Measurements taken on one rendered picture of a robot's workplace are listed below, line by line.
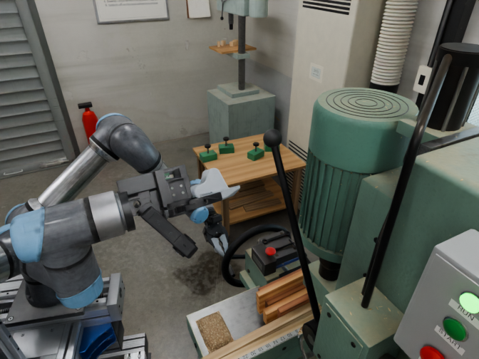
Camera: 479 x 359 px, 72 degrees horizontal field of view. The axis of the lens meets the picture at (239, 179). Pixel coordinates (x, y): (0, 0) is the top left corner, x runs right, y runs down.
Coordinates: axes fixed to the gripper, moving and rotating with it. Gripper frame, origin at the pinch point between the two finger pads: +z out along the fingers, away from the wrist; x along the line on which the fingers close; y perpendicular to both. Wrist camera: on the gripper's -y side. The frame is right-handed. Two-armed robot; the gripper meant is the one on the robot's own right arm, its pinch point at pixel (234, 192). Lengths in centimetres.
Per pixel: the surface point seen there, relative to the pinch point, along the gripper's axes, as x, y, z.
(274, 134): -6.3, 8.5, 8.0
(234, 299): 31.8, -32.0, 4.0
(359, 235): -13.2, -12.0, 15.2
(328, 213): -6.8, -8.2, 14.8
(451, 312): -35.9, -14.0, 5.0
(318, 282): 9.7, -27.2, 18.8
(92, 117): 278, 84, -15
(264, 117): 210, 42, 125
